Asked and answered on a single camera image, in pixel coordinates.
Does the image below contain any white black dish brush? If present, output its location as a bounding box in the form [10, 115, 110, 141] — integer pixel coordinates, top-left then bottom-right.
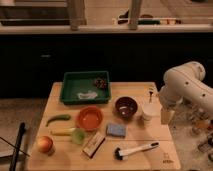
[114, 142, 159, 160]

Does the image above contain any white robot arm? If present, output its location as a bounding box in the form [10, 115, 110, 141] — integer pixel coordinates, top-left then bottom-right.
[158, 61, 213, 125]

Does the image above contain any dark brown bowl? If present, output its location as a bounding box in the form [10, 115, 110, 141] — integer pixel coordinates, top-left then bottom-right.
[115, 97, 138, 120]

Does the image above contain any red bowl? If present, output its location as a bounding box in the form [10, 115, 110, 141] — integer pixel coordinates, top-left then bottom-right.
[76, 106, 103, 131]

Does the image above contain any white cup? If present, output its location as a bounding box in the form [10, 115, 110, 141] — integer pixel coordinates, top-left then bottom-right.
[142, 103, 160, 121]

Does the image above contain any small dark tool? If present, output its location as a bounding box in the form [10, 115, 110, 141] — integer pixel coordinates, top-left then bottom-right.
[149, 88, 154, 103]

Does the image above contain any blue sponge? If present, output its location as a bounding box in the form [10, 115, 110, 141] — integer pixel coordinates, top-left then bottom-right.
[106, 123, 126, 137]

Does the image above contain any pine cone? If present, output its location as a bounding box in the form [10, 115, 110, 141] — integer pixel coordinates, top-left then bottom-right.
[94, 78, 107, 89]

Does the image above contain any wooden block eraser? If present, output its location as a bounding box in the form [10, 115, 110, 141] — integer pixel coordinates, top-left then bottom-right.
[83, 132, 105, 158]

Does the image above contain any green yellow scoop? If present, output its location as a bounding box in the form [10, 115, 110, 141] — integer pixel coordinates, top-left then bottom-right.
[51, 128, 86, 145]

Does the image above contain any green plastic tray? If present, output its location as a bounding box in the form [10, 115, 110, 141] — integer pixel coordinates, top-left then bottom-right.
[60, 71, 111, 105]

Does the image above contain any green chili pepper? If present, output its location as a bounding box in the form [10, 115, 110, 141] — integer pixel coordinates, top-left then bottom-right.
[45, 114, 71, 127]

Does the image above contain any red apple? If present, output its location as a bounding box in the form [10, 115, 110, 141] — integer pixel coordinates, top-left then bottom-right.
[37, 136, 53, 154]

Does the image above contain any black pole stand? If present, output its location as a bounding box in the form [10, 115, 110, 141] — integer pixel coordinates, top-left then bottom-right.
[9, 122, 25, 171]

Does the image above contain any wooden post right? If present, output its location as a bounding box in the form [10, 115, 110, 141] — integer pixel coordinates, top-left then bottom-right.
[129, 0, 142, 30]

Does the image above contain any wooden post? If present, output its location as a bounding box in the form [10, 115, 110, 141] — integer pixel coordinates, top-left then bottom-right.
[67, 0, 87, 31]
[129, 0, 142, 30]

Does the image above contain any wooden post left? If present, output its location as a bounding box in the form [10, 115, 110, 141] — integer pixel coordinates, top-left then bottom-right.
[67, 0, 87, 31]

